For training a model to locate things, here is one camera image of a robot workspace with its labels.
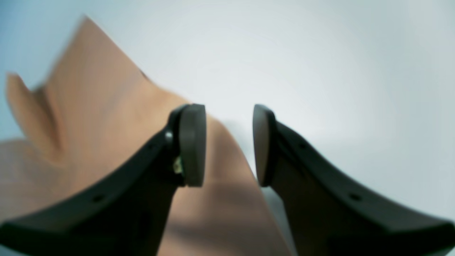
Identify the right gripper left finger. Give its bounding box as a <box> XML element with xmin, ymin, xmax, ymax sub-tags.
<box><xmin>1</xmin><ymin>104</ymin><xmax>207</xmax><ymax>256</ymax></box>

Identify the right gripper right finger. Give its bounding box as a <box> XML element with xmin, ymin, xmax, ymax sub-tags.
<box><xmin>252</xmin><ymin>104</ymin><xmax>455</xmax><ymax>256</ymax></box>

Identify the peach orange T-shirt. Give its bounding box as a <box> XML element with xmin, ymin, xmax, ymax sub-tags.
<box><xmin>1</xmin><ymin>17</ymin><xmax>291</xmax><ymax>256</ymax></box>

